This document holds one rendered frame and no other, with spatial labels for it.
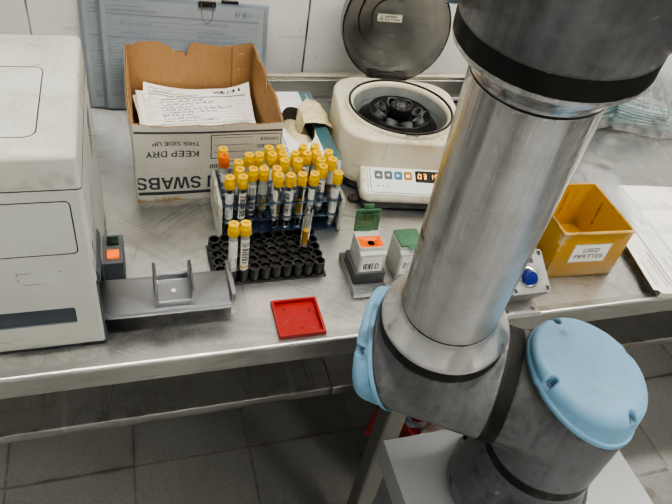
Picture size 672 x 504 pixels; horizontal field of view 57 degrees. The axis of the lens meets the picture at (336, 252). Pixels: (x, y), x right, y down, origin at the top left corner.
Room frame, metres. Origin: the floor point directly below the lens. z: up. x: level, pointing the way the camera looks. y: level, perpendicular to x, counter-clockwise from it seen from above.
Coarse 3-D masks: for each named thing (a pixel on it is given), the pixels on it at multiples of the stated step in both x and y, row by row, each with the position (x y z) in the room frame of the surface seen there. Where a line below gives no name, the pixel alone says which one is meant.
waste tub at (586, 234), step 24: (576, 192) 0.95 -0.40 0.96; (600, 192) 0.94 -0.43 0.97; (552, 216) 0.83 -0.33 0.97; (576, 216) 0.95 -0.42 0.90; (600, 216) 0.91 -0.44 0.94; (552, 240) 0.81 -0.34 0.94; (576, 240) 0.80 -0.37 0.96; (600, 240) 0.82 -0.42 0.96; (624, 240) 0.83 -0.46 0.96; (552, 264) 0.79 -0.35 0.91; (576, 264) 0.81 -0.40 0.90; (600, 264) 0.83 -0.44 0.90
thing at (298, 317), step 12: (276, 300) 0.62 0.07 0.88; (288, 300) 0.62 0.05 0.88; (300, 300) 0.63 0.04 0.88; (312, 300) 0.64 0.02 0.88; (276, 312) 0.60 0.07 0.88; (288, 312) 0.61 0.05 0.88; (300, 312) 0.61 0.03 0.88; (312, 312) 0.62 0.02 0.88; (276, 324) 0.58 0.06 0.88; (288, 324) 0.58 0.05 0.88; (300, 324) 0.59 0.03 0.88; (312, 324) 0.59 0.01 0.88; (324, 324) 0.59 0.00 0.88; (288, 336) 0.56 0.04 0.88; (300, 336) 0.57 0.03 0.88
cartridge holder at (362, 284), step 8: (344, 256) 0.74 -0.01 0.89; (344, 264) 0.72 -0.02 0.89; (352, 264) 0.70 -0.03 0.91; (344, 272) 0.71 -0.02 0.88; (352, 272) 0.69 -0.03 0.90; (360, 272) 0.68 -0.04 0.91; (368, 272) 0.69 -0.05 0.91; (376, 272) 0.69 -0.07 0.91; (384, 272) 0.69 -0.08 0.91; (352, 280) 0.68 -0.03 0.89; (360, 280) 0.68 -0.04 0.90; (368, 280) 0.69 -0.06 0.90; (376, 280) 0.69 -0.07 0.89; (352, 288) 0.67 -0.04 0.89; (360, 288) 0.67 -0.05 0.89; (368, 288) 0.67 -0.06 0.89; (352, 296) 0.66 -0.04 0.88; (360, 296) 0.66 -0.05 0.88; (368, 296) 0.67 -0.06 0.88
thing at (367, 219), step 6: (366, 204) 0.74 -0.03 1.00; (372, 204) 0.74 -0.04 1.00; (360, 210) 0.73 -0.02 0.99; (366, 210) 0.73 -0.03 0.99; (372, 210) 0.74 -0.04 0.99; (378, 210) 0.74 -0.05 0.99; (360, 216) 0.73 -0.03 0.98; (366, 216) 0.74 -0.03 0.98; (372, 216) 0.74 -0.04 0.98; (378, 216) 0.74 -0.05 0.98; (360, 222) 0.73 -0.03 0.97; (366, 222) 0.73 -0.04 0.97; (372, 222) 0.74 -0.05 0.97; (378, 222) 0.74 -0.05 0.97; (354, 228) 0.73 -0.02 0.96; (360, 228) 0.73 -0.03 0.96; (366, 228) 0.73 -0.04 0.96; (372, 228) 0.74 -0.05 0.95
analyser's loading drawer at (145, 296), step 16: (160, 272) 0.59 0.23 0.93; (176, 272) 0.60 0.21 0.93; (208, 272) 0.62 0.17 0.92; (224, 272) 0.62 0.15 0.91; (112, 288) 0.55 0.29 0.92; (128, 288) 0.56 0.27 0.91; (144, 288) 0.56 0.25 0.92; (160, 288) 0.57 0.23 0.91; (176, 288) 0.58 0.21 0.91; (192, 288) 0.55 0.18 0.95; (208, 288) 0.59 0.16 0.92; (224, 288) 0.59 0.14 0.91; (112, 304) 0.53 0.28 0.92; (128, 304) 0.53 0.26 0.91; (144, 304) 0.54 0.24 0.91; (160, 304) 0.54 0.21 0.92; (176, 304) 0.54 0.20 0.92; (192, 304) 0.55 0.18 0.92; (208, 304) 0.56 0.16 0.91; (224, 304) 0.56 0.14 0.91
